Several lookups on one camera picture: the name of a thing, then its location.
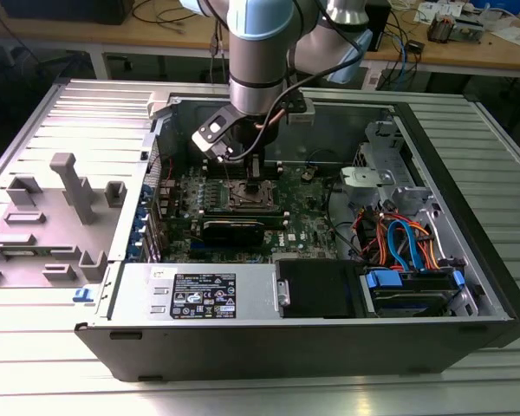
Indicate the silver power supply unit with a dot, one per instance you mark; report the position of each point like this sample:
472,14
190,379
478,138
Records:
134,294

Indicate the black RAM slot bank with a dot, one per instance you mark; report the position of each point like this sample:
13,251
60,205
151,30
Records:
273,170

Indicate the small blue plastic clip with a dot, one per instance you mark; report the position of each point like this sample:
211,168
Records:
83,296

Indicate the small black box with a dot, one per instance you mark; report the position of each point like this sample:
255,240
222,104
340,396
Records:
416,47

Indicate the black PC case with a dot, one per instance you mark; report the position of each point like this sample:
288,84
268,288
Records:
286,351

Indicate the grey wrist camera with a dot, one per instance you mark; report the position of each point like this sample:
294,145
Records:
303,116

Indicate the black graphics card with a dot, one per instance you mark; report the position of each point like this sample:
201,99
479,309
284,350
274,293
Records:
232,234

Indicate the copper finned cooler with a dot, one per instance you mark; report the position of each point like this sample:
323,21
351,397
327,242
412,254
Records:
442,30

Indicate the blue card latch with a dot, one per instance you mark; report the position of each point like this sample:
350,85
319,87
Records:
142,214
139,233
146,194
135,252

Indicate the white corner bracket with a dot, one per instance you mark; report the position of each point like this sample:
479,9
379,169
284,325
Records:
160,106

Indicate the green motherboard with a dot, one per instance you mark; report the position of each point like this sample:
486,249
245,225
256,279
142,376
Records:
303,203

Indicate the hard disk in blue carrier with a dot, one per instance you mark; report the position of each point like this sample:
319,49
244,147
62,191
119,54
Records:
411,299

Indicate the white labelled box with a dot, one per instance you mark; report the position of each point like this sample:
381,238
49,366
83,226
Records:
372,80

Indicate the white printed cards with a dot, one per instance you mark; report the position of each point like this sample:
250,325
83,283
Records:
427,11

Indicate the black upright tower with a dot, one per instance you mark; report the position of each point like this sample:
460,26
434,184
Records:
383,26

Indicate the white paper sheets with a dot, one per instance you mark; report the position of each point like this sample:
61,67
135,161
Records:
513,34

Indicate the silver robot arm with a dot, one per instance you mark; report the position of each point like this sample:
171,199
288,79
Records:
260,65

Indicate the grey metal device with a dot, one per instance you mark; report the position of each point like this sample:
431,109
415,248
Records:
468,30

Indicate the grey parts rack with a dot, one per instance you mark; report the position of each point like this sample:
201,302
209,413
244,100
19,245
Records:
47,229

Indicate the large black box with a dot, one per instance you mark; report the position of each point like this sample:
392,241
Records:
69,11

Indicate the wooden workbench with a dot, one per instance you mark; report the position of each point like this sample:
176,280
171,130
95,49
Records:
459,54

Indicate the black power supply label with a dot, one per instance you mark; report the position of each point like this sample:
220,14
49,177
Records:
203,299

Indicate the silver metal drive cage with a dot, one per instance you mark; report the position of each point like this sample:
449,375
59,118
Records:
364,180

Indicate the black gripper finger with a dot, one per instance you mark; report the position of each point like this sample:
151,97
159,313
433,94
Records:
255,173

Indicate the square CPU chip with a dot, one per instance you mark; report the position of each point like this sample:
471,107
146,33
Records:
242,197

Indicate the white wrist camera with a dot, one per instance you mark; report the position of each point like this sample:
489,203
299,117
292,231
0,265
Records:
208,145

